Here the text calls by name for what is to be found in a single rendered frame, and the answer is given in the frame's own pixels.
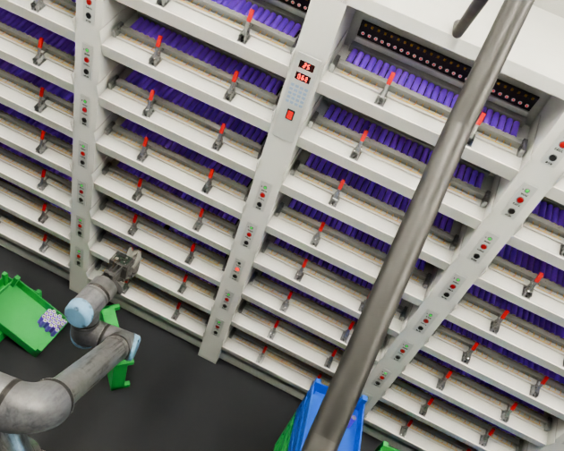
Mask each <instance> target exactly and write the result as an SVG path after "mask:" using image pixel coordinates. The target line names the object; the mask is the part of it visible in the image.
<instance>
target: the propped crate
mask: <svg viewBox="0 0 564 451"><path fill-rule="evenodd" d="M20 278H21V277H19V276H18V275H17V276H15V277H14V279H13V280H12V281H11V282H10V283H9V284H8V285H6V286H5V287H4V288H3V289H2V290H1V291H0V330H1V331H2V332H3V333H4V334H6V335H7V336H9V337H10V338H11V339H12V340H13V341H14V342H15V343H17V344H18V345H19V346H21V347H22V348H23V349H25V350H26V351H27V352H28V353H30V354H31V355H32V356H34V357H35V358H36V357H37V356H38V355H39V354H40V353H41V351H42V350H43V349H44V348H45V347H46V346H47V345H48V344H49V343H50V342H51V341H52V339H53V338H54V337H55V336H51V335H50V334H51V333H49V331H48V332H45V329H44V328H43V327H42V328H40V327H39V326H38V325H39V323H38V320H39V318H40V317H41V316H42V315H43V314H44V313H45V312H46V311H47V310H48V309H51V310H56V314H57V315H59V314H61V315H62V319H64V320H66V321H67V323H68V320H67V319H66V317H65V316H64V315H63V314H62V313H61V312H60V311H58V310H57V309H56V308H54V307H53V306H52V305H51V304H49V303H48V302H47V301H45V300H44V299H43V298H42V297H40V296H39V295H38V294H36V293H35V292H34V291H33V290H31V289H30V288H29V287H28V286H27V285H25V284H24V283H23V282H22V281H21V280H20ZM67 323H66V324H67ZM66 324H65V325H66ZM65 325H64V326H65ZM62 329H63V328H61V329H60V330H59V331H58V332H57V333H56V335H57V334H58V333H59V332H60V331H61V330H62Z"/></svg>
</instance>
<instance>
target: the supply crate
mask: <svg viewBox="0 0 564 451"><path fill-rule="evenodd" d="M328 388H329V387H328V386H325V385H323V384H321V379H317V378H316V379H315V380H314V382H313V383H312V386H311V387H310V389H309V394H308V398H307V403H306V407H305V412H304V417H303V425H302V429H301V434H300V438H299V443H298V448H297V451H301V450H302V447H303V443H304V441H305V440H306V437H307V435H308V432H309V430H310V428H311V426H312V423H313V421H314V418H315V416H316V414H317V412H318V410H319V408H320V405H321V402H322V400H323V398H324V396H325V394H326V392H327V390H328ZM367 399H368V396H365V395H362V396H361V398H359V400H358V403H357V405H356V407H355V410H354V412H353V415H354V416H355V417H356V420H355V422H354V423H353V424H352V426H351V427H350V428H349V429H348V428H346V432H345V434H344V436H343V438H342V440H341V443H340V445H339V447H338V451H360V448H361V440H362V431H363V415H364V407H365V403H366V402H367ZM353 415H352V416H353Z"/></svg>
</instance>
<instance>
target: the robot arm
mask: <svg viewBox="0 0 564 451"><path fill-rule="evenodd" d="M134 257H135V258H134ZM133 258H134V260H133ZM140 263H141V251H132V247H130V248H129V249H128V251H127V252H126V254H123V253H121V252H120V251H117V252H116V253H115V254H114V255H113V256H112V257H111V258H110V259H109V265H108V270H107V269H106V270H105V271H104V274H102V275H101V276H96V277H94V278H93V279H92V280H91V281H90V282H89V283H87V285H86V286H85V287H84V288H83V289H82V290H81V292H80V293H79V294H78V295H77V296H76V297H75V298H74V299H72V300H71V301H70V302H69V303H68V305H67V306H66V307H65V310H64V315H65V317H66V319H67V320H68V322H69V323H70V324H71V329H70V337H71V340H72V342H73V344H74V345H75V346H77V347H79V348H81V349H89V348H91V347H94V348H93V349H92V350H91V351H89V352H88V353H86V354H85V355H84V356H82V357H81V358H80V359H79V360H78V361H76V362H75V363H73V364H72V365H70V366H69V367H68V368H66V369H65V370H63V371H62V372H61V373H59V374H58V375H56V376H55V377H54V378H47V379H42V380H40V381H38V382H27V381H23V380H21V379H17V378H15V377H13V376H10V375H8V374H5V373H3V372H1V371H0V451H44V450H42V449H41V448H40V446H39V444H38V443H37V442H36V441H35V440H34V439H33V438H29V437H28V436H27V434H33V433H39V432H43V431H47V430H51V429H53V428H55V427H57V426H58V425H60V424H61V423H63V422H64V421H65V420H66V419H67V418H68V417H69V416H70V414H71V413H72V411H73V407H74V403H76V402H77V401H78V400H79V399H80V398H81V397H82V396H83V395H85V394H86V393H87V392H88V391H89V390H90V389H91V388H92V387H93V386H95V385H96V384H97V383H98V382H99V381H100V380H101V379H102V378H103V377H105V376H106V375H107V374H108V372H109V371H111V370H112V369H113V368H114V367H115V366H116V365H117V364H118V363H119V362H121V361H122V360H126V361H129V362H130V361H132V359H133V358H134V356H135V354H136V352H137V350H138V347H139V344H140V341H141V337H140V336H139V335H137V334H135V333H132V332H130V331H127V330H125V329H122V328H119V327H116V326H114V325H111V324H109V323H106V322H104V321H101V320H99V316H100V312H101V310H102V309H103V308H104V307H105V306H106V305H107V304H108V303H109V302H110V300H111V299H112V298H113V297H114V296H115V295H116V294H121V293H122V291H123V288H122V287H121V286H120V285H119V283H118V282H121V281H122V282H124V281H128V279H129V278H133V277H134V276H135V275H136V274H137V273H138V270H139V266H140ZM117 281H118V282H117Z"/></svg>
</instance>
